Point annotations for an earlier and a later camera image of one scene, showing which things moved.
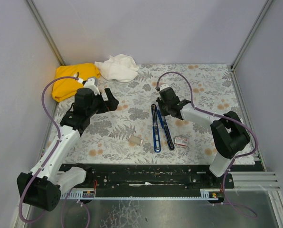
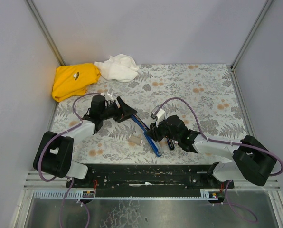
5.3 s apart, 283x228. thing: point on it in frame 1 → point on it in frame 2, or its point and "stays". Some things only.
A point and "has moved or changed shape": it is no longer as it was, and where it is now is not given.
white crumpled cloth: x=120 y=67 stays
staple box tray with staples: x=135 y=140 stays
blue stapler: x=156 y=134 has moved or changed shape
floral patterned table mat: x=169 y=114 stays
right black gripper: x=164 y=109 → x=157 y=132
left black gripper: x=106 y=103 → x=120 y=110
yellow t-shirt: x=65 y=90 stays
